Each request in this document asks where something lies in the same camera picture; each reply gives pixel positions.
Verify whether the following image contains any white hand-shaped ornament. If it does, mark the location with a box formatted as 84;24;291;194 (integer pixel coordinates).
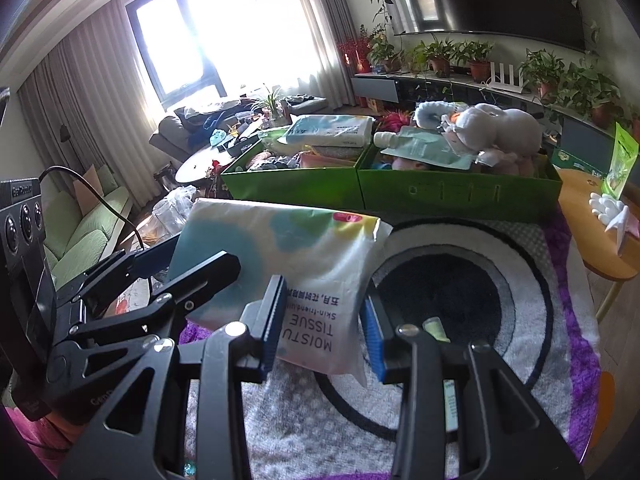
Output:
589;192;633;252

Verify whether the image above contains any spider plant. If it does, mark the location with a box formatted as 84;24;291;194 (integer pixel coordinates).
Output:
247;85;294;127

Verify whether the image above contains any round coffee table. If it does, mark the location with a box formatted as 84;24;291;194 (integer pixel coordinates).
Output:
175;142;237;184

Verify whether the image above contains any eye-pattern rug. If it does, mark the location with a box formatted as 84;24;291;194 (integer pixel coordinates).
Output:
177;210;602;480

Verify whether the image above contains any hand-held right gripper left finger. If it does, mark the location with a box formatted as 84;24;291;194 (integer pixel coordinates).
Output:
60;275;289;480

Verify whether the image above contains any green cardboard storage box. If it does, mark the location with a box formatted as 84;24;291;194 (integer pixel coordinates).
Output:
357;140;564;224
220;137;369;213

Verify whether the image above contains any round wooden side table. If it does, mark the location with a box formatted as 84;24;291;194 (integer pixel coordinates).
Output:
554;167;640;327

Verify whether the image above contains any floor lamp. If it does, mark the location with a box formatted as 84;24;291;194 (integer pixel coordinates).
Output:
58;125;82;197

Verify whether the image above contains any green printed carton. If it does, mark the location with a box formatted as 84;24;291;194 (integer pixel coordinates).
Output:
552;146;612;177

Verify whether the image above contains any pale green spray bottle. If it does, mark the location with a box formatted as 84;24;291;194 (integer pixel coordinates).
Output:
422;316;459;432

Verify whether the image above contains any wall television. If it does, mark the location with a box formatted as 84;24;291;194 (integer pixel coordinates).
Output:
392;0;587;54

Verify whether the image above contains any black cable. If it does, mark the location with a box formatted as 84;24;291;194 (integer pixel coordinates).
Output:
37;165;152;252

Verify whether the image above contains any blue and white plush pillow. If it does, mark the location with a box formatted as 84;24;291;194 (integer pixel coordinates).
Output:
412;101;459;129

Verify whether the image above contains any television cabinet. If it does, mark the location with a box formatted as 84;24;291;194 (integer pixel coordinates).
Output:
352;72;640;162

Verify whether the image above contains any grey sofa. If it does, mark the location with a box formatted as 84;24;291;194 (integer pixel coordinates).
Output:
150;94;328;162

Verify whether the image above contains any soft tissue pack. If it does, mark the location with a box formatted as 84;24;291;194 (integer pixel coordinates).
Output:
277;115;376;149
167;199;394;377

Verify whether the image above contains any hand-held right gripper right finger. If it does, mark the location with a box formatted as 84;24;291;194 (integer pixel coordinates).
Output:
362;286;586;480

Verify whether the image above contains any red fluffy flower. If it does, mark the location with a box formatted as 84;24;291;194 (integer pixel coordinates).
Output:
382;112;417;134

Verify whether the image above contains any white router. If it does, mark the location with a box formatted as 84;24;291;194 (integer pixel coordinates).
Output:
487;61;527;94

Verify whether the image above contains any person's left forearm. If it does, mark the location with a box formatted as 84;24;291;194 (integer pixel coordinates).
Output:
0;404;67;462

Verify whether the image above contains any red flower decoration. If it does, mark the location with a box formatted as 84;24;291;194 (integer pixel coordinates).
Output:
337;35;374;74

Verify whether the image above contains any wooden desktop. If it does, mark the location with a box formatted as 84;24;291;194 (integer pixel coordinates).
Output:
582;370;617;467

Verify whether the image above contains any green sofa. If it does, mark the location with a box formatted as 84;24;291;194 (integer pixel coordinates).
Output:
42;164;134;292

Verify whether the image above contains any long fabric curtain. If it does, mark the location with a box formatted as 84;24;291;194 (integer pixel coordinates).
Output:
240;0;357;107
17;0;167;197

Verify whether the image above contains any white plush toy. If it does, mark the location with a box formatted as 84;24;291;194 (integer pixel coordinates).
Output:
449;102;544;154

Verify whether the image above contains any green standing pouch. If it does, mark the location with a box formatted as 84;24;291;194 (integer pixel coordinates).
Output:
601;122;640;202

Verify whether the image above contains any window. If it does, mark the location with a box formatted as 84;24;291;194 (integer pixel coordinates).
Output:
125;0;227;112

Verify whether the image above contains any clear glass jar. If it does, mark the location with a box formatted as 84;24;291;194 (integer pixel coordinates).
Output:
149;185;199;242

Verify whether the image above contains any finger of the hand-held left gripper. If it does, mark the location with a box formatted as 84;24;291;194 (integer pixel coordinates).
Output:
55;242;177;311
67;251;242;350

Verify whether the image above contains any teal refill pouch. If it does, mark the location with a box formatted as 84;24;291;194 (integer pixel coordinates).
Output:
372;126;482;171

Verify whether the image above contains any row of potted plants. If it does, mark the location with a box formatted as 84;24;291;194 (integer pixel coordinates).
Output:
367;25;640;132

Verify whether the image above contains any person's left hand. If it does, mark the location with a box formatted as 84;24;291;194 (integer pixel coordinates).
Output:
42;416;92;445

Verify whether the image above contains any silver textured pouch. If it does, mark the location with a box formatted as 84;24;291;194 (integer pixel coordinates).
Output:
311;145;364;159

